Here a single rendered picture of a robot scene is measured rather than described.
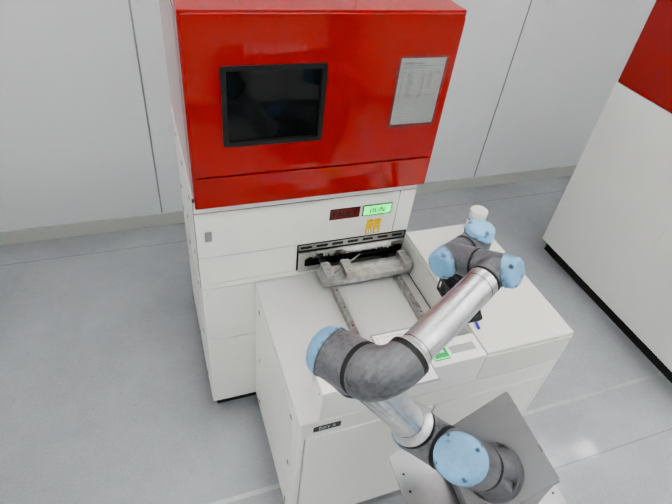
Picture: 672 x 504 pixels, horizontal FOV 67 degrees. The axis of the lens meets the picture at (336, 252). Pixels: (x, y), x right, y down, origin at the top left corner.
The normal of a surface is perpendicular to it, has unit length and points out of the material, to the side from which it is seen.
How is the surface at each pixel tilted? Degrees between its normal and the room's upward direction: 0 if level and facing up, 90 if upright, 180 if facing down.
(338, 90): 90
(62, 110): 90
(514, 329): 0
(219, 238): 90
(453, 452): 42
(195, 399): 0
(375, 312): 0
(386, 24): 90
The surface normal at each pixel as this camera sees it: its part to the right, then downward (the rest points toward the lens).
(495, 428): -0.62, -0.44
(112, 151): 0.32, 0.64
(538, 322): 0.10, -0.75
